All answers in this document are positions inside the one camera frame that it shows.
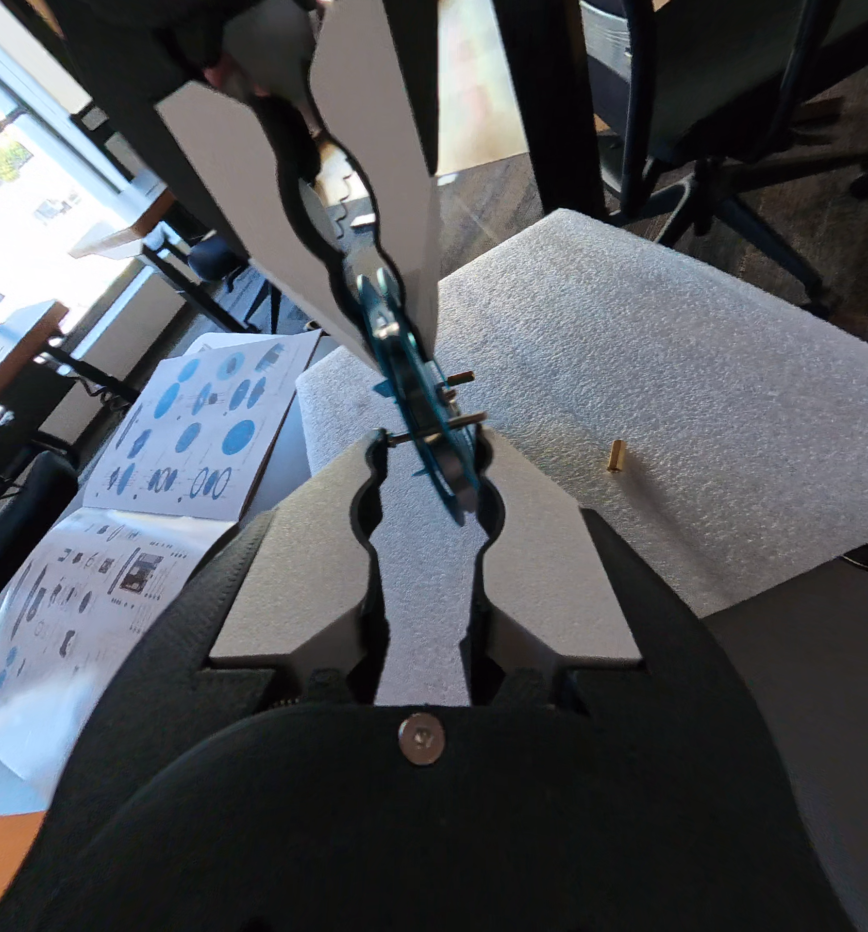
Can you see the long metal screw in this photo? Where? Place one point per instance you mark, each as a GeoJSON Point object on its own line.
{"type": "Point", "coordinates": [397, 437]}

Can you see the black office chair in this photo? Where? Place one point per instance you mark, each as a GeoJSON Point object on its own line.
{"type": "Point", "coordinates": [19, 524]}
{"type": "Point", "coordinates": [696, 73]}

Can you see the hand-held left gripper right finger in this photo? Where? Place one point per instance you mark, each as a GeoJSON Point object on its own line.
{"type": "Point", "coordinates": [558, 582]}

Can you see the blue metal turntable assembly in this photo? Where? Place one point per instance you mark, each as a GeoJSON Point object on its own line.
{"type": "Point", "coordinates": [387, 342]}

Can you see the open instruction booklet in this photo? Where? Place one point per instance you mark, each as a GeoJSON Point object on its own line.
{"type": "Point", "coordinates": [62, 655]}

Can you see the black metal frame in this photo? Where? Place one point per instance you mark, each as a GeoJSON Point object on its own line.
{"type": "Point", "coordinates": [550, 109]}

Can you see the white foam sheet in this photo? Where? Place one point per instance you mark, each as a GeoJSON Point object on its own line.
{"type": "Point", "coordinates": [623, 327]}

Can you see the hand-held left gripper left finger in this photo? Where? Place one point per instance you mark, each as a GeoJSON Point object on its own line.
{"type": "Point", "coordinates": [295, 582]}

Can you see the large window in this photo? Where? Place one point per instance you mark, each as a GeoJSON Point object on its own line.
{"type": "Point", "coordinates": [11, 182]}

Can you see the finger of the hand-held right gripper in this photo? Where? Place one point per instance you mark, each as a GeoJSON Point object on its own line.
{"type": "Point", "coordinates": [376, 94]}
{"type": "Point", "coordinates": [237, 182]}

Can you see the brass standoff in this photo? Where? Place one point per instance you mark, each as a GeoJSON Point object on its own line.
{"type": "Point", "coordinates": [614, 456]}
{"type": "Point", "coordinates": [462, 377]}

